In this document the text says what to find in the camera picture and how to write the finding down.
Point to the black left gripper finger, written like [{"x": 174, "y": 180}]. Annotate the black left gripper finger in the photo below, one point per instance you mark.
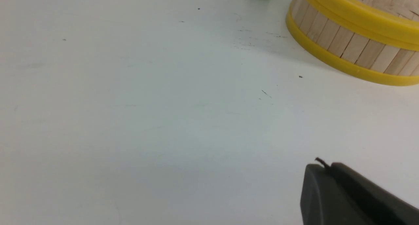
[{"x": 338, "y": 195}]

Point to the yellow bamboo steamer lid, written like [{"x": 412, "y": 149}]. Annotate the yellow bamboo steamer lid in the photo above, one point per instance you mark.
[{"x": 373, "y": 40}]

